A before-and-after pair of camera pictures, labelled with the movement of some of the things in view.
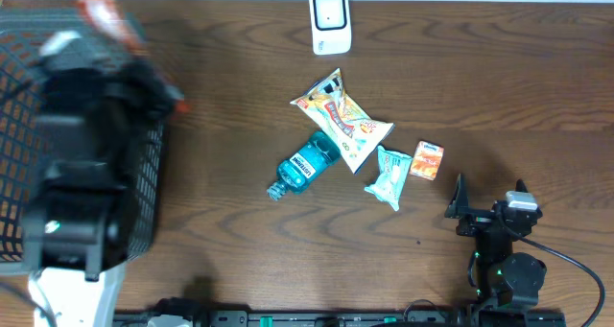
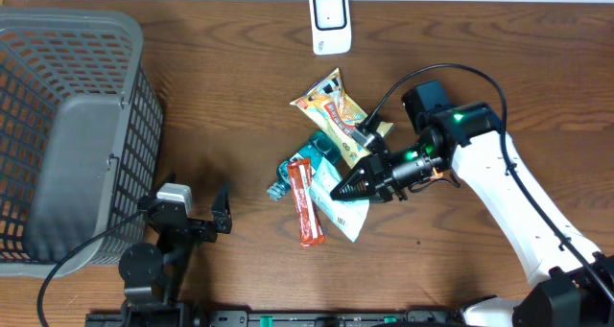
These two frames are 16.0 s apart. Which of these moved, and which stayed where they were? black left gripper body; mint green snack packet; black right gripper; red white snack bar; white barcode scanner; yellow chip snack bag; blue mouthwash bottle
Moved: black left gripper body; black right gripper; red white snack bar; mint green snack packet
Stayed: white barcode scanner; yellow chip snack bag; blue mouthwash bottle
